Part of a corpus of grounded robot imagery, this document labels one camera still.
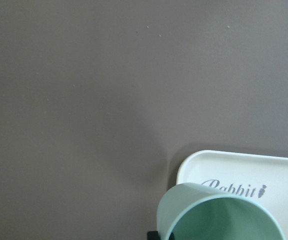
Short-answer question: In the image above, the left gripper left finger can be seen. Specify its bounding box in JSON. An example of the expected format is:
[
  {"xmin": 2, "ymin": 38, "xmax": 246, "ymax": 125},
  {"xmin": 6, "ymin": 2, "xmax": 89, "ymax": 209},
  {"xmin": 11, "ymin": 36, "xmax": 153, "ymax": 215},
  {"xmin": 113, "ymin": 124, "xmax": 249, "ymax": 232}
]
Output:
[{"xmin": 146, "ymin": 231, "xmax": 160, "ymax": 240}]

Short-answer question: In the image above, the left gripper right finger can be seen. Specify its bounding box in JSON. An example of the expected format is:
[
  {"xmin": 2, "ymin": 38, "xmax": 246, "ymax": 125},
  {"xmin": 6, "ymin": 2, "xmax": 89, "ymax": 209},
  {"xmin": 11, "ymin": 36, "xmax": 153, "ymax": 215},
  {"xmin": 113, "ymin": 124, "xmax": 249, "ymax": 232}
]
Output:
[{"xmin": 169, "ymin": 233, "xmax": 175, "ymax": 240}]

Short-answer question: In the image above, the green plastic cup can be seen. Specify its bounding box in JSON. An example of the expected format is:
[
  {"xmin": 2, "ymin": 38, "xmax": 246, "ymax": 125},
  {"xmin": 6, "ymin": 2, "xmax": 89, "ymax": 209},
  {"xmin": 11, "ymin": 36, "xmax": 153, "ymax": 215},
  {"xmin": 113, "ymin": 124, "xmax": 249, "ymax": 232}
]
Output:
[{"xmin": 157, "ymin": 183, "xmax": 285, "ymax": 240}]

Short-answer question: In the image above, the cream rabbit tray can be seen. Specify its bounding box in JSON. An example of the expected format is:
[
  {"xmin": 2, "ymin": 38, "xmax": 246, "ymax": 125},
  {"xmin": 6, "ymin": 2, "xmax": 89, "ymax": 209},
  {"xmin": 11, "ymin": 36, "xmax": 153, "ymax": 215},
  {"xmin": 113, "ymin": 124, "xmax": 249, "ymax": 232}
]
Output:
[{"xmin": 176, "ymin": 150, "xmax": 288, "ymax": 239}]

